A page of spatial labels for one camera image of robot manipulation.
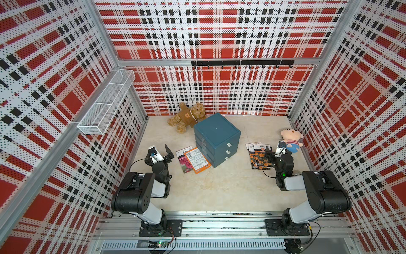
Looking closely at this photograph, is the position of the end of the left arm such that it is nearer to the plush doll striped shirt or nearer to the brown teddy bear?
the brown teddy bear

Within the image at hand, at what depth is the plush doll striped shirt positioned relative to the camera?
977mm

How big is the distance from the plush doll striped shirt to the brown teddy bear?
580 millimetres

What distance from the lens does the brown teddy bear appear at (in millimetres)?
1084
